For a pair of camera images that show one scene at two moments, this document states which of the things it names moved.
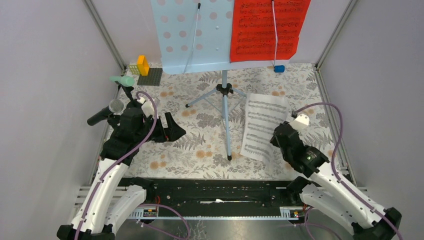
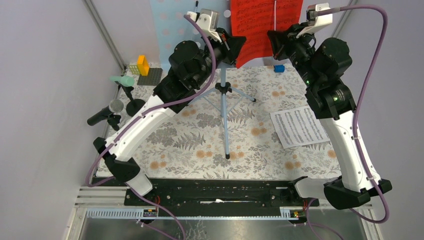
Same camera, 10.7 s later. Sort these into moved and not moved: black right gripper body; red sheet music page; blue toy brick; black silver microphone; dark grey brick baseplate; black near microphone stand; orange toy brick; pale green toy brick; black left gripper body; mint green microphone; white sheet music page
Moved: black right gripper body; black left gripper body; white sheet music page
Not moved: pale green toy brick; black near microphone stand; dark grey brick baseplate; black silver microphone; orange toy brick; blue toy brick; mint green microphone; red sheet music page
